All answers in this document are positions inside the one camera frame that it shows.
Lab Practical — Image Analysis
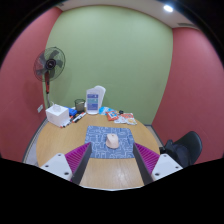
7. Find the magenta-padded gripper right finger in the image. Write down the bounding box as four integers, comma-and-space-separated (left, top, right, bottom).
131, 142, 184, 186

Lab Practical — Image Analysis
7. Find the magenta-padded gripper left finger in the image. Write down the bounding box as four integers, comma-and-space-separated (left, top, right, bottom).
39, 142, 93, 186

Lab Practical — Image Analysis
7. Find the pale pink computer mouse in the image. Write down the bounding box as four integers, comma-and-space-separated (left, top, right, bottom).
105, 133, 120, 150

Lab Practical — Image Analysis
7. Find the blue patterned mouse pad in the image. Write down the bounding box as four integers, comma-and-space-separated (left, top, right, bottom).
84, 125, 136, 160

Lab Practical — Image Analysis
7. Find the black office chair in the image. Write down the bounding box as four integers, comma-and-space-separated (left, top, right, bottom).
159, 130, 203, 169

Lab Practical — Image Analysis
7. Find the orange white snack packet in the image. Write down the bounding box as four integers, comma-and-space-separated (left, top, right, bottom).
121, 112, 138, 126

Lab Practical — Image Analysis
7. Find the white tissue box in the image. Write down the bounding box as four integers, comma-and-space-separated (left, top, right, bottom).
45, 103, 70, 128

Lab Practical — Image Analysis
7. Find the black mesh pen cup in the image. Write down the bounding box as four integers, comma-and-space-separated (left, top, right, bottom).
74, 98, 86, 114

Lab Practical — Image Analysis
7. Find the light blue white packet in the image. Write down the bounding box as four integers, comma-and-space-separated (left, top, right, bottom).
98, 106, 113, 116

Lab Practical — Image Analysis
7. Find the red snack bag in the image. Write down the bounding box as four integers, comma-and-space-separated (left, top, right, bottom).
105, 110, 120, 122

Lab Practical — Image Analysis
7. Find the blue white sign stand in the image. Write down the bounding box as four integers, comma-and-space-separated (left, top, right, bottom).
85, 87, 101, 116

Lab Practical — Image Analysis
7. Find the black red standing fan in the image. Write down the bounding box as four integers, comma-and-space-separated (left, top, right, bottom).
33, 46, 67, 109

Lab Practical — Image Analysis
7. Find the ceiling air vent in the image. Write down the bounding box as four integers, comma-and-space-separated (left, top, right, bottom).
176, 21, 196, 30

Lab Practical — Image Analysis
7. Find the round ceiling light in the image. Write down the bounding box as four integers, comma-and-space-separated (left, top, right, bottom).
162, 3, 175, 14

